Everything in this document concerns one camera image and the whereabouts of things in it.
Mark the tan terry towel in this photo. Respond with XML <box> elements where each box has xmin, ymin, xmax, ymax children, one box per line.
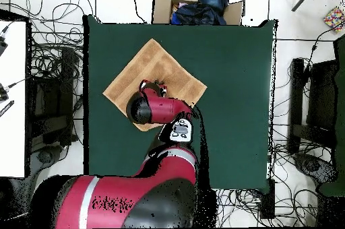
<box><xmin>102</xmin><ymin>38</ymin><xmax>208</xmax><ymax>132</ymax></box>

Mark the colourful patterned item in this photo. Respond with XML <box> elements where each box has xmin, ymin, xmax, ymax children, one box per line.
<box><xmin>323</xmin><ymin>7</ymin><xmax>345</xmax><ymax>34</ymax></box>

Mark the cardboard box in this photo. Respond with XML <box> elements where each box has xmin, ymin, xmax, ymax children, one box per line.
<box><xmin>152</xmin><ymin>0</ymin><xmax>245</xmax><ymax>26</ymax></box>

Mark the dark green table cloth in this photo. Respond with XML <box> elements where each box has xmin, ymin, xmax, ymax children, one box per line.
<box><xmin>82</xmin><ymin>14</ymin><xmax>278</xmax><ymax>191</ymax></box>

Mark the navy blue garment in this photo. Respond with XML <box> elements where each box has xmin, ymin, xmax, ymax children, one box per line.
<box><xmin>170</xmin><ymin>1</ymin><xmax>227</xmax><ymax>26</ymax></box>

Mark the grey wheeled base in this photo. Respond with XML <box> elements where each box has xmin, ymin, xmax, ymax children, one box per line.
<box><xmin>29</xmin><ymin>145</ymin><xmax>68</xmax><ymax>181</ymax></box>
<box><xmin>293</xmin><ymin>153</ymin><xmax>338</xmax><ymax>187</ymax></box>

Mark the white side table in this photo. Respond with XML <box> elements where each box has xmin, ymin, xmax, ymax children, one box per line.
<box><xmin>0</xmin><ymin>20</ymin><xmax>28</xmax><ymax>178</ymax></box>

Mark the black slotted strip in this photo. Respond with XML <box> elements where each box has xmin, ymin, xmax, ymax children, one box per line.
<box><xmin>0</xmin><ymin>100</ymin><xmax>15</xmax><ymax>118</ymax></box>

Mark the black floor box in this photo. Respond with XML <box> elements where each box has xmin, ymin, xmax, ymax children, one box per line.
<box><xmin>259</xmin><ymin>178</ymin><xmax>276</xmax><ymax>219</ymax></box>

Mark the green covered side table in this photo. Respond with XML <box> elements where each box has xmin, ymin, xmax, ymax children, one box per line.
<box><xmin>317</xmin><ymin>34</ymin><xmax>345</xmax><ymax>197</ymax></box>

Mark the black frame stand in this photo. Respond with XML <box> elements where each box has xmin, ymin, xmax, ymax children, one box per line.
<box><xmin>288</xmin><ymin>57</ymin><xmax>338</xmax><ymax>154</ymax></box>
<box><xmin>26</xmin><ymin>48</ymin><xmax>79</xmax><ymax>149</ymax></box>

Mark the black floor cable tangle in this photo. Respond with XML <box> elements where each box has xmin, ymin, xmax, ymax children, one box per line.
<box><xmin>269</xmin><ymin>142</ymin><xmax>319</xmax><ymax>227</ymax></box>
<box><xmin>24</xmin><ymin>0</ymin><xmax>94</xmax><ymax>79</ymax></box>

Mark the black camera device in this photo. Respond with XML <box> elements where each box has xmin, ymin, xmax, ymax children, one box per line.
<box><xmin>0</xmin><ymin>82</ymin><xmax>10</xmax><ymax>102</ymax></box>
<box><xmin>0</xmin><ymin>33</ymin><xmax>9</xmax><ymax>57</ymax></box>

